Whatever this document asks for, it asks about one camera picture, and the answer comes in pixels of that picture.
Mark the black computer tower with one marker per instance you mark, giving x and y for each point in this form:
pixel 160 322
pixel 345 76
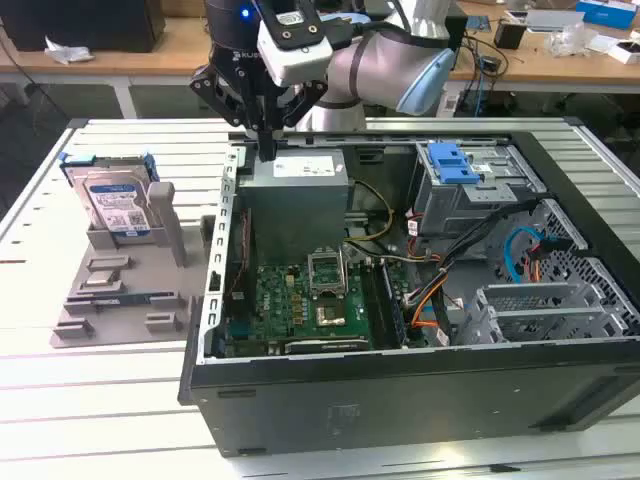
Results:
pixel 457 32

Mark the clear plastic bag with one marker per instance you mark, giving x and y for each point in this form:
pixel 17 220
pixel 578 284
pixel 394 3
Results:
pixel 570 40

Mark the metal optical drive cage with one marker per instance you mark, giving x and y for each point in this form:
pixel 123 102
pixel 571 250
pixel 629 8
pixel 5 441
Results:
pixel 450 210

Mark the black RAM slots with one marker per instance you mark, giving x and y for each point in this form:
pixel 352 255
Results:
pixel 371 305

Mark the installed RAM stick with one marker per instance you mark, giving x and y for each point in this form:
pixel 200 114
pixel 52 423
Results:
pixel 395 315

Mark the grey parts rack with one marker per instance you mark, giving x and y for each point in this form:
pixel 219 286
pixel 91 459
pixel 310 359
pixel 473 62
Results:
pixel 125 320

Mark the blue cardboard box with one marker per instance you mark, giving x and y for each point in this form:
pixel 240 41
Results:
pixel 607 11

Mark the black graphics card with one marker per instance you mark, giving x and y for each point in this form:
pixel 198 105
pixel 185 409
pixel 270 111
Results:
pixel 325 346

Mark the metal disk bay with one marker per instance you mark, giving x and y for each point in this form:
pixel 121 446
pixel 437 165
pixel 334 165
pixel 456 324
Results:
pixel 540 315

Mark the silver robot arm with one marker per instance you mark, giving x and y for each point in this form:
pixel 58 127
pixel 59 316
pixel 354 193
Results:
pixel 380 65

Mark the small black box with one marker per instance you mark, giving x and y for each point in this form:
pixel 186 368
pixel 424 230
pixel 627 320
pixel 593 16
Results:
pixel 510 36

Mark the wooden desk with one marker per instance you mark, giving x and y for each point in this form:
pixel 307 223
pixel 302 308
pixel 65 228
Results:
pixel 150 60

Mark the green motherboard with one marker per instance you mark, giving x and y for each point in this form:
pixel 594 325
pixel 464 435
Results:
pixel 280 300

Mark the grey power supply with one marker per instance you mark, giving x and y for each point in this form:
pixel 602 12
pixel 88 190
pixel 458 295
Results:
pixel 295 215

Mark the grey flat tray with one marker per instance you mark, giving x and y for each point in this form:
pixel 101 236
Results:
pixel 552 20

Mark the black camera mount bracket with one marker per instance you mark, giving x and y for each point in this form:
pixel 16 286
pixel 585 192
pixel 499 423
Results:
pixel 292 30

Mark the silver CPU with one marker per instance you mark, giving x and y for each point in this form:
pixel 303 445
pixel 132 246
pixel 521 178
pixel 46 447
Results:
pixel 102 277

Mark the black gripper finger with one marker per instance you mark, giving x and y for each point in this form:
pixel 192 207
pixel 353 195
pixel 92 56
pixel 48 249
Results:
pixel 305 97
pixel 220 90

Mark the crumpled white paper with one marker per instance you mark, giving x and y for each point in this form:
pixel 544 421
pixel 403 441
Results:
pixel 67 50

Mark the blue drive cage latch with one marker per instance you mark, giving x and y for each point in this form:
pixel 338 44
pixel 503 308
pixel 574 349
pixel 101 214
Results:
pixel 452 165

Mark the CPU socket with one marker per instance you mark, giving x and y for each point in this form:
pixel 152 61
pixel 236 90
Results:
pixel 330 314

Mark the white box with black insert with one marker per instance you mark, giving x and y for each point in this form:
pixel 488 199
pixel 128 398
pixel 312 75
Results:
pixel 617 50

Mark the black PC case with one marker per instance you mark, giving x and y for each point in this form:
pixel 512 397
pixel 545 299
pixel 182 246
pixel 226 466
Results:
pixel 400 400

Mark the large black box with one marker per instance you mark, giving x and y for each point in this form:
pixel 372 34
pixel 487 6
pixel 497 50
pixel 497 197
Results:
pixel 75 22

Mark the hard disk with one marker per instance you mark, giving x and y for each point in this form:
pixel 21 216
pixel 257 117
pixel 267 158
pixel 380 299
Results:
pixel 112 205

